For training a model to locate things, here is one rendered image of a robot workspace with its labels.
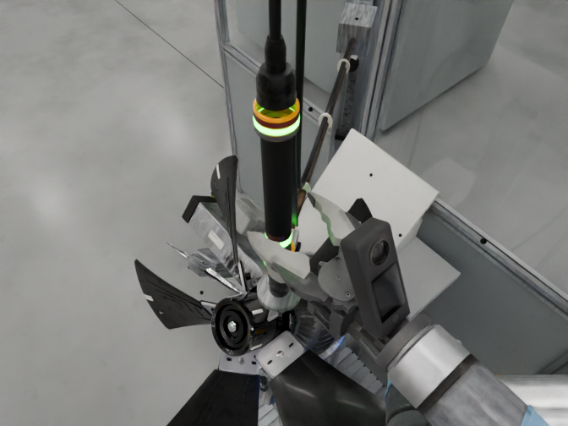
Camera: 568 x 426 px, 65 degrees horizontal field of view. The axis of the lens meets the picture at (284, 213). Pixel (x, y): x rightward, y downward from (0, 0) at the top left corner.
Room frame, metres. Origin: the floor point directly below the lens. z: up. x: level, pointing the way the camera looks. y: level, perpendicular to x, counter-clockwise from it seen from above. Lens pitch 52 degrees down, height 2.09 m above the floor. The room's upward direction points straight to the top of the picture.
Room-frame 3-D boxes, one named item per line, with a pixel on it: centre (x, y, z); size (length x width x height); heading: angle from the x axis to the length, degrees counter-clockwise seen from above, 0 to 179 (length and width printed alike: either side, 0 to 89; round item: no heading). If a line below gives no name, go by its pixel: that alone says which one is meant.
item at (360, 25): (0.93, -0.16, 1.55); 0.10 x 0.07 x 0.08; 164
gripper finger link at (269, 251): (0.27, 0.01, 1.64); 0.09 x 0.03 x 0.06; 61
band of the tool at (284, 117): (0.33, 0.01, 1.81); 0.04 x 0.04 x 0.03
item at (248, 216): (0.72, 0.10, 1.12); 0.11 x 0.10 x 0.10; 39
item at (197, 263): (0.60, 0.22, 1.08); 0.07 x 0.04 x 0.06; 50
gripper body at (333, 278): (0.22, -0.09, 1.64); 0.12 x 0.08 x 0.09; 39
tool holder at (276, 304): (0.34, 0.00, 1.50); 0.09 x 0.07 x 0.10; 164
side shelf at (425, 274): (0.77, -0.35, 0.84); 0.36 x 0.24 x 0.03; 39
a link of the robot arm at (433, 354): (0.16, -0.14, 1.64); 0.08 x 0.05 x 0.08; 129
